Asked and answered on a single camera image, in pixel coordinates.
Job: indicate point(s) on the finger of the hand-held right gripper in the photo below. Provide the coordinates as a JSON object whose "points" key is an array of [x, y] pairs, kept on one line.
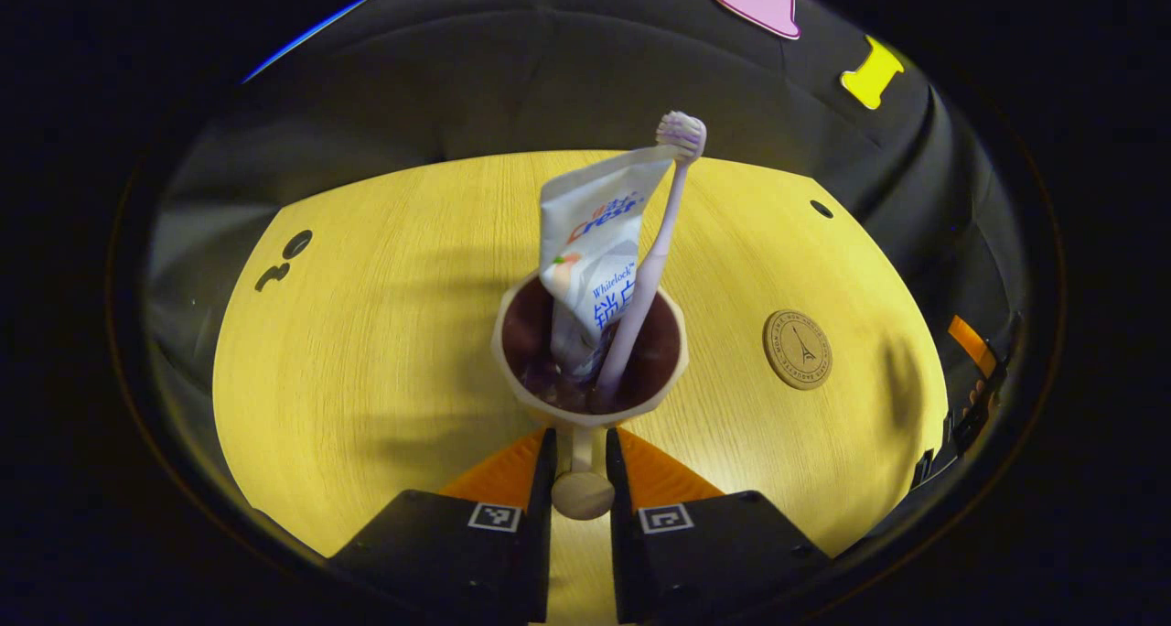
{"points": [[972, 344]]}

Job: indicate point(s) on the round cork coaster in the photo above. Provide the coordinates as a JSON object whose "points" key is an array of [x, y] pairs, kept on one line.
{"points": [[787, 361]]}

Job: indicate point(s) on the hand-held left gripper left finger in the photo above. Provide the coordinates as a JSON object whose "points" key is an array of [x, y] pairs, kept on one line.
{"points": [[540, 534]]}

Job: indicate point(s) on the white toothpaste tube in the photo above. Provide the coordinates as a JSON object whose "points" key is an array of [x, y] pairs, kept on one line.
{"points": [[595, 242]]}

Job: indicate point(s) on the wooden desktop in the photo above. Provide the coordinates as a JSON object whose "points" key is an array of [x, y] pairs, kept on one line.
{"points": [[366, 379]]}

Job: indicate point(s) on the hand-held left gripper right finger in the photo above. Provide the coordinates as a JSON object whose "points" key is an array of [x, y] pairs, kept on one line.
{"points": [[622, 534]]}

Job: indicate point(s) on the black backdrop cloth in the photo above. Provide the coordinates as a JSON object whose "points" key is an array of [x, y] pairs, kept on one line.
{"points": [[457, 86]]}

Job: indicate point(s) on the pink toothbrush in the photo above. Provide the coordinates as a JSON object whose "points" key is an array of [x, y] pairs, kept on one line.
{"points": [[654, 260]]}

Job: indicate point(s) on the beige cup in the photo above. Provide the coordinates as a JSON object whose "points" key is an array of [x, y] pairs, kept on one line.
{"points": [[531, 333]]}

